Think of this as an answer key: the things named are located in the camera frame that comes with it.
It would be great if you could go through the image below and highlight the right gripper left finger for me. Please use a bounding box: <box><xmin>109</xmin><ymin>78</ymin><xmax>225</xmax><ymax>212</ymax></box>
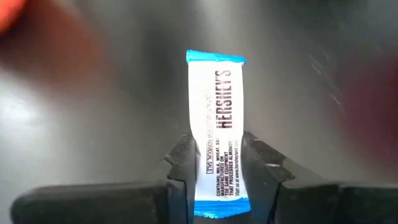
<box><xmin>11</xmin><ymin>133</ymin><xmax>197</xmax><ymax>224</ymax></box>

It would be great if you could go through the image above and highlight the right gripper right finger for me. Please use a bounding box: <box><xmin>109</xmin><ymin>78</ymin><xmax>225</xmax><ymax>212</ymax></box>
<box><xmin>241</xmin><ymin>132</ymin><xmax>398</xmax><ymax>224</ymax></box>

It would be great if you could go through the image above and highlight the white blue Hershey's bar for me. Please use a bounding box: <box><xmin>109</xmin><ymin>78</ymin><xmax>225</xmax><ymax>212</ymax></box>
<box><xmin>185</xmin><ymin>49</ymin><xmax>252</xmax><ymax>218</ymax></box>

